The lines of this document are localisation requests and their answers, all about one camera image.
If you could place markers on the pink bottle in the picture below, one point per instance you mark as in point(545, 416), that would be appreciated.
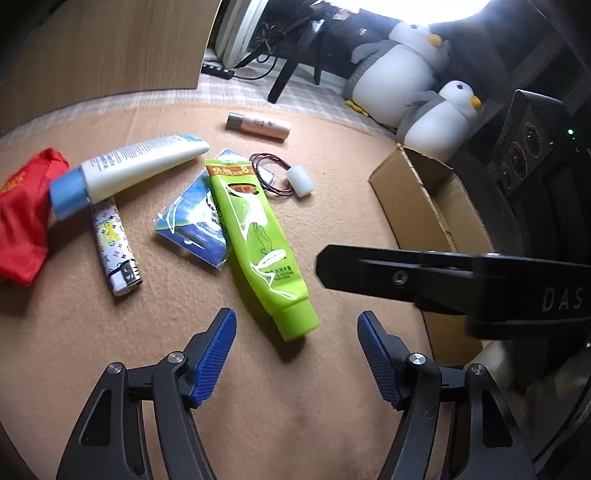
point(263, 125)

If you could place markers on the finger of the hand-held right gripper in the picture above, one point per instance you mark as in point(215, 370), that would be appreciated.
point(369, 272)

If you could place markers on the large penguin plush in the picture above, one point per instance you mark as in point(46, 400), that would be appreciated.
point(397, 69)

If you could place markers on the red cloth bag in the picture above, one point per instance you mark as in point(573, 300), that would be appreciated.
point(18, 230)

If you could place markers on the black power strip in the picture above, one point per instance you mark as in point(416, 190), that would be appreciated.
point(217, 70)

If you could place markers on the wooden board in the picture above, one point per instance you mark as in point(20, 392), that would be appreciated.
point(92, 46)

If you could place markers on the small penguin plush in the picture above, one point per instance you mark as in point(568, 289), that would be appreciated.
point(434, 124)

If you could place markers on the white panel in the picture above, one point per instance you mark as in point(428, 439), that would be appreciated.
point(240, 32)

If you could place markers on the cardboard box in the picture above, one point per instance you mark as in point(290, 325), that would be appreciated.
point(397, 184)

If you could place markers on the small white plastic cube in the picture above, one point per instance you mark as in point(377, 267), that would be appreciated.
point(300, 181)

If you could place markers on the black tripod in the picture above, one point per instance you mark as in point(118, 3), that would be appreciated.
point(284, 76)

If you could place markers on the person's right hand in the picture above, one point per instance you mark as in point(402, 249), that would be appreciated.
point(494, 362)

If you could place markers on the patterned lighter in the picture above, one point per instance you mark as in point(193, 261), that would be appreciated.
point(113, 244)

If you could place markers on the white tube with blue cap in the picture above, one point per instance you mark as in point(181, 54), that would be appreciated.
point(138, 161)

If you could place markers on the blue plastic packet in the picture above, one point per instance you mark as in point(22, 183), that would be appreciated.
point(184, 217)

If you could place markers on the dark bag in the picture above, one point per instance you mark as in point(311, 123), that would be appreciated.
point(355, 41)

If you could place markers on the green tube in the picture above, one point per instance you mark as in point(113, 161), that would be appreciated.
point(258, 244)

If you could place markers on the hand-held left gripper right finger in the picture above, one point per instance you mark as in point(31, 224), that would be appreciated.
point(378, 355)

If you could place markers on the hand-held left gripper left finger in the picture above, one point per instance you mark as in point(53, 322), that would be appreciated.
point(214, 355)

